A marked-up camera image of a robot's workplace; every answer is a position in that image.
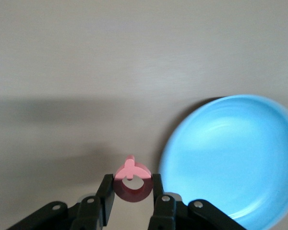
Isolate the blue plate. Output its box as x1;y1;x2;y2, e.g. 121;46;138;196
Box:
158;94;288;230

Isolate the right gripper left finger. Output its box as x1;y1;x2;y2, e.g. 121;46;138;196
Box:
7;173;116;230

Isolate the pink foam letter Q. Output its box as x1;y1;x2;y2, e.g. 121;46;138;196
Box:
113;155;154;203

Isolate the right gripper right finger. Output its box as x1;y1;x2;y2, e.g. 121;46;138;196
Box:
147;173;248;230

